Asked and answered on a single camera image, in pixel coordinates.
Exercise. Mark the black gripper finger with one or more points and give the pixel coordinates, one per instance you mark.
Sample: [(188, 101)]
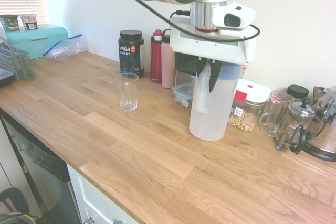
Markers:
[(200, 66), (214, 75)]

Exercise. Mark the stainless steel electric kettle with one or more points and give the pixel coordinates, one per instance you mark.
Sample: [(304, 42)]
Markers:
[(325, 140)]

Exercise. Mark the clear glass mug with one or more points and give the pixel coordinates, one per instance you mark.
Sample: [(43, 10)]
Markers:
[(273, 120)]

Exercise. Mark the black chair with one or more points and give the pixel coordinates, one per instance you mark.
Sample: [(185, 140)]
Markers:
[(15, 200)]

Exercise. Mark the clear zip plastic bag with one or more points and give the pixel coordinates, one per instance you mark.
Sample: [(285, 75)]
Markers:
[(65, 48)]

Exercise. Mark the pink water bottle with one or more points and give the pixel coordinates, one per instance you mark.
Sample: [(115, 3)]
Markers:
[(168, 64)]

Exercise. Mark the jar with black lid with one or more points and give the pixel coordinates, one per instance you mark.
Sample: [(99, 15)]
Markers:
[(298, 91)]

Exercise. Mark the stainless steel dishwasher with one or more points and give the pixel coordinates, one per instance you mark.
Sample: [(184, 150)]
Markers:
[(39, 171)]

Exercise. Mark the cereal container white red lid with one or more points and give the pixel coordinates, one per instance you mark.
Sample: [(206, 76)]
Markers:
[(254, 93)]

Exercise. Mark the dark green shaker bottle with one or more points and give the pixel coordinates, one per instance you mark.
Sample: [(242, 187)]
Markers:
[(183, 58)]

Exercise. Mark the translucent pitcher with blue lid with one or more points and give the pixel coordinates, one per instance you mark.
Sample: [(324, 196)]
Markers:
[(210, 119)]

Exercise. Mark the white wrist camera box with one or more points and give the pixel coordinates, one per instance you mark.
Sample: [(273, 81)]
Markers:
[(244, 14)]

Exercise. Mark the black tray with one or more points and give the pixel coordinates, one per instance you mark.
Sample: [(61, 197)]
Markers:
[(5, 79)]

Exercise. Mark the clear faceted drinking glass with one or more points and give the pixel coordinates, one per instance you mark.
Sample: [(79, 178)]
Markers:
[(127, 93)]

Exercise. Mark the green oatmeal cup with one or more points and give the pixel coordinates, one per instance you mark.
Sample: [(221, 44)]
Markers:
[(10, 23)]

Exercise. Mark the brown oatmeal cup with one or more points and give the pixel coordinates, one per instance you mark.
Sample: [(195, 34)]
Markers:
[(29, 22)]

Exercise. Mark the clear container with black lid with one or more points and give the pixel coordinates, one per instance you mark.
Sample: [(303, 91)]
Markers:
[(183, 77)]

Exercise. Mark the grey plastic cutlery basket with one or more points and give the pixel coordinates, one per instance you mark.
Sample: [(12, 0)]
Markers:
[(21, 64)]

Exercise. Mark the metal drawer knob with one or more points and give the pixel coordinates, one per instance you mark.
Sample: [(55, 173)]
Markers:
[(90, 220), (118, 222)]

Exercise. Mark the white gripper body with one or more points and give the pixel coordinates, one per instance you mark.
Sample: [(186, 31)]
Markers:
[(210, 47)]

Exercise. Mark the jar with red gingham lid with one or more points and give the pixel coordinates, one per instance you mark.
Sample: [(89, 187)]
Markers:
[(275, 101), (243, 73)]

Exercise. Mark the white cabinet drawer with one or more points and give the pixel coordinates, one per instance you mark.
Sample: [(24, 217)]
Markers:
[(94, 203)]

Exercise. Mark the glass French press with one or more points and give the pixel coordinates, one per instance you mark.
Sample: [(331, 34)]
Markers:
[(294, 127)]

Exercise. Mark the red water bottle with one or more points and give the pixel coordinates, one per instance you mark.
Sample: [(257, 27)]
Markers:
[(156, 58)]

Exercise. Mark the teal bread box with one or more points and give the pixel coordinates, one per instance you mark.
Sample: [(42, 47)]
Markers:
[(39, 37)]

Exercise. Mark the black protein powder tub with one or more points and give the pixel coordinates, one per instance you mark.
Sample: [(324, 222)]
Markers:
[(130, 53)]

